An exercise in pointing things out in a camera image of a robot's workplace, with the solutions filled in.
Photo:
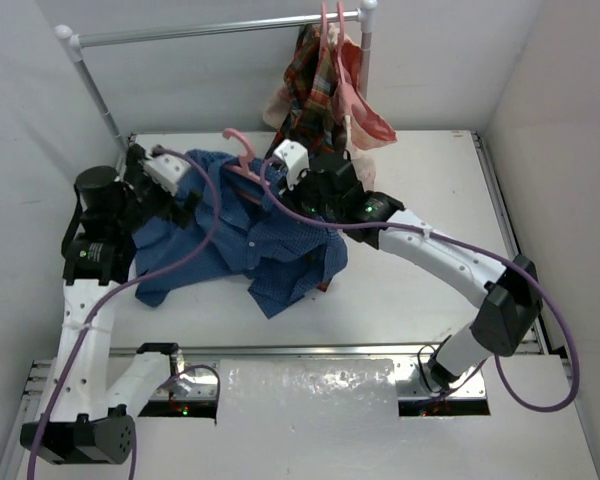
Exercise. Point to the pink hanger with plaid shirt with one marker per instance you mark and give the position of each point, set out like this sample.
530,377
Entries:
324,42

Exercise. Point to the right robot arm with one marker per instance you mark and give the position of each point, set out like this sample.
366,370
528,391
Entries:
507,305

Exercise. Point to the pink hanger with floral shirt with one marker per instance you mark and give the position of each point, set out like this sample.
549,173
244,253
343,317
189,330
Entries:
349,100

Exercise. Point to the white metal clothes rack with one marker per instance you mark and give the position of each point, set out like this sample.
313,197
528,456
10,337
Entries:
73,44

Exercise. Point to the pink plastic hanger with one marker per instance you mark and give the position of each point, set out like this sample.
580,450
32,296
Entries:
243,167

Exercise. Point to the red plaid shirt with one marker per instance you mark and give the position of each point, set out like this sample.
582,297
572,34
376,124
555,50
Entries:
307,112

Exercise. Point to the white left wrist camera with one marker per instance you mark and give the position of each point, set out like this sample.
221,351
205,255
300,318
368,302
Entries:
165,169

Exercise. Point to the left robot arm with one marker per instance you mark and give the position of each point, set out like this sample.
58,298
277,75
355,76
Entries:
84,419

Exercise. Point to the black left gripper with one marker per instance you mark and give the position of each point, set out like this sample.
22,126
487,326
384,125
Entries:
175,209

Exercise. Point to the white foam front panel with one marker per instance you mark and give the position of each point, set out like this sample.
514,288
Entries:
321,420

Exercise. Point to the cream pink floral shirt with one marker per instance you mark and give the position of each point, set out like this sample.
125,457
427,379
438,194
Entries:
352,135

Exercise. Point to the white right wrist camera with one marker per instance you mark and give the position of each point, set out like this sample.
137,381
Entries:
295,159

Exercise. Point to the blue checked shirt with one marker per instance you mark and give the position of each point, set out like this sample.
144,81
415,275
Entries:
283,258

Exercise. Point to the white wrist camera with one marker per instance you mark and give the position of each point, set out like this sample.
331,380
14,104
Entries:
165,169
295,159

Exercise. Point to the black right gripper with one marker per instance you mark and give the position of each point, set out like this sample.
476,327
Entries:
291,197

